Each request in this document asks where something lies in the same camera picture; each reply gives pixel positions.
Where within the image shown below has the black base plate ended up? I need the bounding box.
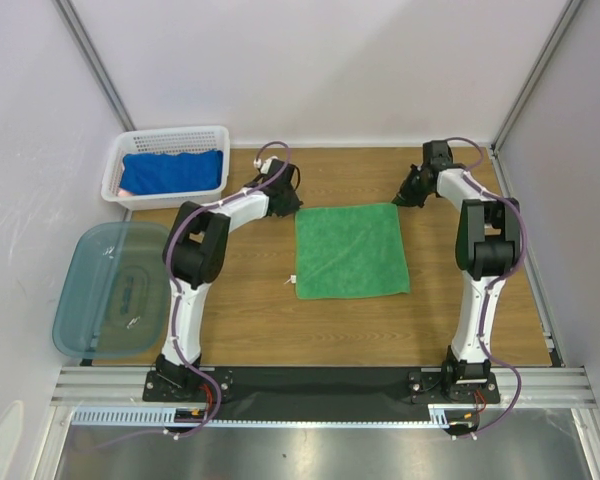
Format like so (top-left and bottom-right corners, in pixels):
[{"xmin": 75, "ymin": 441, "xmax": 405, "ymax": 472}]
[{"xmin": 142, "ymin": 365, "xmax": 501, "ymax": 422}]

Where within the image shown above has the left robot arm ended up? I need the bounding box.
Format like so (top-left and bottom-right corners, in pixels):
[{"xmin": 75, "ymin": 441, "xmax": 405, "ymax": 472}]
[{"xmin": 143, "ymin": 157, "xmax": 303, "ymax": 402}]

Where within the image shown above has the left aluminium frame post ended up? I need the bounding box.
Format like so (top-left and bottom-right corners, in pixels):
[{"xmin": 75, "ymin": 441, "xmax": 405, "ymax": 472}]
[{"xmin": 51, "ymin": 0, "xmax": 136, "ymax": 132}]

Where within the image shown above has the white perforated plastic basket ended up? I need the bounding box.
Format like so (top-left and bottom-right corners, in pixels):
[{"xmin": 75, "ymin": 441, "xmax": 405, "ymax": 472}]
[{"xmin": 101, "ymin": 125, "xmax": 231, "ymax": 211}]

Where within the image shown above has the right aluminium frame post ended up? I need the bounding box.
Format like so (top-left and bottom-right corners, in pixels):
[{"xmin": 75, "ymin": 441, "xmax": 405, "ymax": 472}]
[{"xmin": 491, "ymin": 0, "xmax": 585, "ymax": 152}]

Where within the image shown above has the green towel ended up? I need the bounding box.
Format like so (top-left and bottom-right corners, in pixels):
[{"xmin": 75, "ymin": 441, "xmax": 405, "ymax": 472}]
[{"xmin": 295, "ymin": 203, "xmax": 411, "ymax": 300}]

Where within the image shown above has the blue translucent plastic tub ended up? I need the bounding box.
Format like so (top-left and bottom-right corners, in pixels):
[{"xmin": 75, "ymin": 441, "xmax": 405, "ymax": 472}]
[{"xmin": 52, "ymin": 222, "xmax": 171, "ymax": 360}]

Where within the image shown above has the aluminium frame post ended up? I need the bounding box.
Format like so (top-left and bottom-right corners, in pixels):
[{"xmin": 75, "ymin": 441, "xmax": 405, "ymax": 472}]
[
  {"xmin": 491, "ymin": 0, "xmax": 585, "ymax": 152},
  {"xmin": 51, "ymin": 0, "xmax": 136, "ymax": 132}
]

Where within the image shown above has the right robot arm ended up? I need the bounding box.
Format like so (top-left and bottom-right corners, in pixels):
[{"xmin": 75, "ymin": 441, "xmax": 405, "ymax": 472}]
[{"xmin": 393, "ymin": 138, "xmax": 526, "ymax": 402}]

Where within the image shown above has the blue towel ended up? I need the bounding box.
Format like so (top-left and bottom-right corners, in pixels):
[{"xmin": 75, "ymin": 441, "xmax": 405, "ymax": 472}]
[{"xmin": 120, "ymin": 150, "xmax": 223, "ymax": 195}]

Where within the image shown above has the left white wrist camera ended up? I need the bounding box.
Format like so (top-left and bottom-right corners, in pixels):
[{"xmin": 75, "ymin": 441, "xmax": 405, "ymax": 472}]
[{"xmin": 253, "ymin": 156, "xmax": 279, "ymax": 174}]

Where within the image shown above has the slotted aluminium rail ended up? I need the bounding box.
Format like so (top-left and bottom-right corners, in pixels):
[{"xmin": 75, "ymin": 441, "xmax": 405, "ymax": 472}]
[{"xmin": 51, "ymin": 366, "xmax": 596, "ymax": 432}]

